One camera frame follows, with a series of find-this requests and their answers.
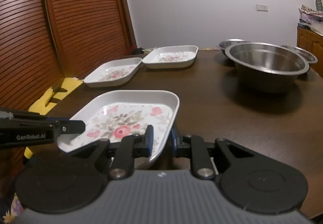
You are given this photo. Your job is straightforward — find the floral white tray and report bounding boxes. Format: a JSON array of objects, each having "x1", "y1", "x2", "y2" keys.
[
  {"x1": 142, "y1": 45, "x2": 199, "y2": 69},
  {"x1": 83, "y1": 58, "x2": 142, "y2": 88},
  {"x1": 57, "y1": 90, "x2": 180, "y2": 169}
]

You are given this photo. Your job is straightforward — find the small steel bowl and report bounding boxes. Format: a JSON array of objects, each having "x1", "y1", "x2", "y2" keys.
[{"x1": 281, "y1": 45, "x2": 318, "y2": 65}]

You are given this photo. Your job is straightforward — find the brown louvered wardrobe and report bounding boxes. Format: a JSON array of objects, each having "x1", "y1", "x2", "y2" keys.
[{"x1": 0, "y1": 0, "x2": 138, "y2": 214}]

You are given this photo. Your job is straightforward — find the black cloth on bed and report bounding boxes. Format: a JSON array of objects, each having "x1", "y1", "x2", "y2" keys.
[{"x1": 131, "y1": 48, "x2": 144, "y2": 55}]

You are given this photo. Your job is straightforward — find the stack of folded fabrics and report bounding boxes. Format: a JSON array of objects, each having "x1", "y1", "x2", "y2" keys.
[{"x1": 299, "y1": 5, "x2": 322, "y2": 25}]

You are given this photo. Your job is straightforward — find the large steel bowl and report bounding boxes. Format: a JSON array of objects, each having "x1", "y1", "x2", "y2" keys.
[{"x1": 225, "y1": 42, "x2": 309, "y2": 90}]

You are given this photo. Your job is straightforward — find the white wall switch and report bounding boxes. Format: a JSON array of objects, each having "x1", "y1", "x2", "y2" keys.
[{"x1": 256, "y1": 4, "x2": 268, "y2": 12}]

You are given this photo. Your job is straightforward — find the floral bed quilt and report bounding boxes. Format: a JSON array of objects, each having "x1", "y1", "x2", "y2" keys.
[{"x1": 0, "y1": 193, "x2": 24, "y2": 223}]

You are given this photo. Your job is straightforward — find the wooden sideboard cabinet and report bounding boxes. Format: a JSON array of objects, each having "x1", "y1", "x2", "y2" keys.
[{"x1": 297, "y1": 27, "x2": 323, "y2": 77}]

